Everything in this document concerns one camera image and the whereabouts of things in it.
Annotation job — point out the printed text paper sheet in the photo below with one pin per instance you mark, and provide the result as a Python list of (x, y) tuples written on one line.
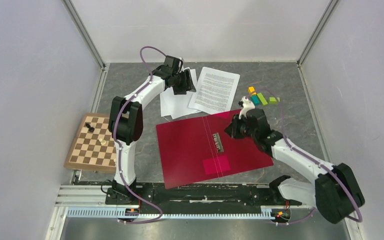
[(215, 91)]

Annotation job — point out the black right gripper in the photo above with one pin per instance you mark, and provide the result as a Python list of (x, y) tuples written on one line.
[(231, 130)]

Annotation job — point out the short green block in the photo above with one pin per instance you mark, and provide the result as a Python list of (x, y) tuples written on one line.
[(274, 100)]

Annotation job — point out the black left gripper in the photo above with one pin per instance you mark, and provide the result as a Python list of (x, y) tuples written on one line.
[(187, 86)]

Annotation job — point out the white paper sheet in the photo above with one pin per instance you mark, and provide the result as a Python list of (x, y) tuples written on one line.
[(175, 106)]

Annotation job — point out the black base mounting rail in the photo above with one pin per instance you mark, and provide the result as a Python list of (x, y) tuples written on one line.
[(199, 198)]

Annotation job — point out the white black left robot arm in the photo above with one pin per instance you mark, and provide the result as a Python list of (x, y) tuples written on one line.
[(126, 117)]

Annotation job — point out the wooden chessboard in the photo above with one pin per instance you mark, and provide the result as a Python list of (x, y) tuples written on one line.
[(86, 152)]

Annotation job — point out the long green block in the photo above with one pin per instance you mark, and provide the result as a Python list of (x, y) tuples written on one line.
[(262, 99)]

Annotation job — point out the teal block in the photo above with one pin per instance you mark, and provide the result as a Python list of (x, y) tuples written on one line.
[(255, 100)]

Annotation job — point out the orange block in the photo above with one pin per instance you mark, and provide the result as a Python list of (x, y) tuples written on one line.
[(251, 90)]

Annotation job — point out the red clip file folder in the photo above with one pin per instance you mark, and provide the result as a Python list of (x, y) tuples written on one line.
[(198, 149)]

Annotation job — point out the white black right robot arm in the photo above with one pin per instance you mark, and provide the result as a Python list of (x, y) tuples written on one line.
[(331, 189)]

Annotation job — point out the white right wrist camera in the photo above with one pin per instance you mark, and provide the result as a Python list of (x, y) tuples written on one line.
[(246, 105)]

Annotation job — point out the white chess piece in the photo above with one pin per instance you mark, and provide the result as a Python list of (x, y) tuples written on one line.
[(102, 141)]

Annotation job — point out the black chess piece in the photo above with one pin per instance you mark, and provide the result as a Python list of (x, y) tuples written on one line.
[(89, 127)]

